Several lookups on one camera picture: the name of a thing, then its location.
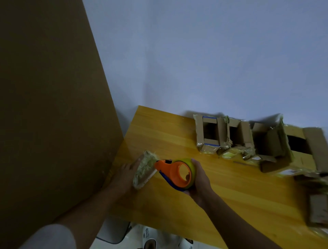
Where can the person's left hand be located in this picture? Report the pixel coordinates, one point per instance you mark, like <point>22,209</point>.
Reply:
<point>123,178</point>

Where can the person's right forearm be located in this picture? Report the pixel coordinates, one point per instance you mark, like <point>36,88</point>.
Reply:
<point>238,228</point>

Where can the person's white shirt sleeve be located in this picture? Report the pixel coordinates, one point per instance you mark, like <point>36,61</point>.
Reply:
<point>48,237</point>

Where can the large brown cardboard sheet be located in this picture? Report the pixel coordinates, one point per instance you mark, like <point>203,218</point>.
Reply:
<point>51,115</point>

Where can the row of cardboard boxes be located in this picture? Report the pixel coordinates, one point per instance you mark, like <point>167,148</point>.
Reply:
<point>271,143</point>

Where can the orange dispenser with yellow tape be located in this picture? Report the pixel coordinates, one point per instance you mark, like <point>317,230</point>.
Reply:
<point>169,170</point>

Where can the person's left forearm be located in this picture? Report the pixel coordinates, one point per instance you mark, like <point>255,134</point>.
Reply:
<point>87,218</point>

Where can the person's left white slipper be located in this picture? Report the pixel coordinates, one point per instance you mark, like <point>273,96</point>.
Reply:
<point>147,233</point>

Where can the yellow wooden table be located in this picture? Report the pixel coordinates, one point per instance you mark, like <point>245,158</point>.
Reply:
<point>243,200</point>

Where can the person's right hand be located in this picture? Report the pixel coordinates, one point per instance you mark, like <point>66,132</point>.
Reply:
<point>203,187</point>

